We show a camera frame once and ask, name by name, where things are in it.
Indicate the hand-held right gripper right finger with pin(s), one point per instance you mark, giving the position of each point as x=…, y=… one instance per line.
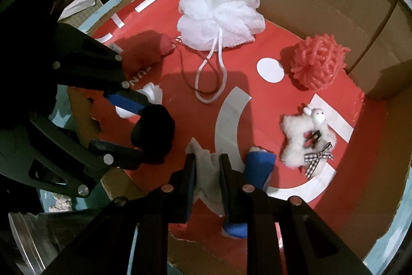
x=228, y=194

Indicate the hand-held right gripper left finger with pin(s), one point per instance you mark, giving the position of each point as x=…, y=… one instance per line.
x=188, y=191

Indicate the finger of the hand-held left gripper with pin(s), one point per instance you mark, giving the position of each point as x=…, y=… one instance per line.
x=106, y=155
x=125, y=101

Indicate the white translucent pouch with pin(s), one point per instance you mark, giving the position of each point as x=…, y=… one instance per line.
x=207, y=172

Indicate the white soft puff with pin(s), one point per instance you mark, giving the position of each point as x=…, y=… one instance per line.
x=153, y=93

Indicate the black fuzzy ball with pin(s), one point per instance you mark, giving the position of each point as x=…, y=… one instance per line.
x=154, y=128

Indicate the blue cloth roll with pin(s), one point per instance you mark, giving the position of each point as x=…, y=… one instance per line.
x=260, y=165

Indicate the white fluffy plush checkered bow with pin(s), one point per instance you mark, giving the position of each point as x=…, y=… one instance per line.
x=296, y=133

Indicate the large glass jar dark contents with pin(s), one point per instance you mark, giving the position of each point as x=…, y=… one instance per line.
x=29, y=239

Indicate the white mesh bath pouf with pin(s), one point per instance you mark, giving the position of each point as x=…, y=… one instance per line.
x=219, y=14

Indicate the red yarn pompom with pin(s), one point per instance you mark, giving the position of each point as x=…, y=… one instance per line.
x=318, y=60

